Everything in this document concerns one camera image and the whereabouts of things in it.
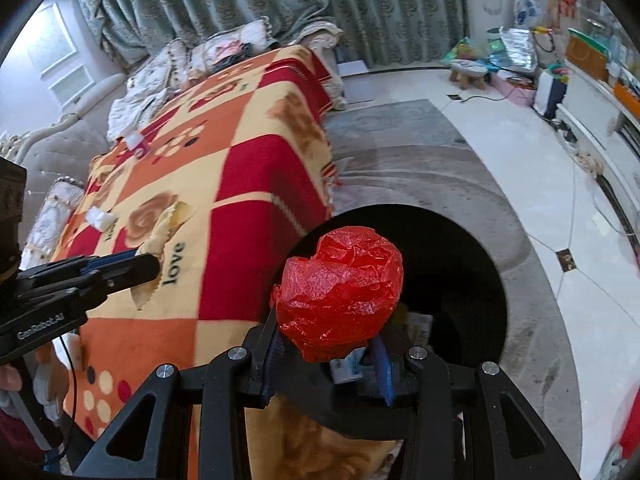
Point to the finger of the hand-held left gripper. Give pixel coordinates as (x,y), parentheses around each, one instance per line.
(115,256)
(132,270)

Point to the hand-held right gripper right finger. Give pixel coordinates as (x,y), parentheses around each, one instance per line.
(382,365)

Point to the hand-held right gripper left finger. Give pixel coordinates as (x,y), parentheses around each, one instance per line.
(272,360)

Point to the white blue medicine box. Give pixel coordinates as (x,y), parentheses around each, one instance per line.
(350,367)

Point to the small white medicine box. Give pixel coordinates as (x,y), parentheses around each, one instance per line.
(420,327)

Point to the red plastic bag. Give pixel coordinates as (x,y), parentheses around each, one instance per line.
(340,290)

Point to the black trash bin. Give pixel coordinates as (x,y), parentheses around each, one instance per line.
(450,285)

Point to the person's left hand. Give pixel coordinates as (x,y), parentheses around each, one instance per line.
(7,377)

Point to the white crumpled tissue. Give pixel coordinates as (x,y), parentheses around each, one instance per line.
(102,220)

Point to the beige ornate pillow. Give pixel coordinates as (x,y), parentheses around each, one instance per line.
(50,210)

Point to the white pill bottle pink label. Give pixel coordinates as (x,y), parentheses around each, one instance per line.
(136,142)

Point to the red orange printed blanket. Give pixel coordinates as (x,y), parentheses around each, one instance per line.
(250,185)

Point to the white patterned quilt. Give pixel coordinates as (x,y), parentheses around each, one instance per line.
(150,85)

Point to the pillow with pink flower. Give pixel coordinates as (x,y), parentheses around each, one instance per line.
(230,45)

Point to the small wooden stool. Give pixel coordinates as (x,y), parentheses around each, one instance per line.
(467,72)

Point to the pink box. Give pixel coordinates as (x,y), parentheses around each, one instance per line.
(515,90)

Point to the white cabinet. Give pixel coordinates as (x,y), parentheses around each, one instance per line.
(600,110)

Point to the silver foil bag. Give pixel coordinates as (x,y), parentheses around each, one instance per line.
(517,47)

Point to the white plastic bag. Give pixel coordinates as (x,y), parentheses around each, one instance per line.
(527,10)

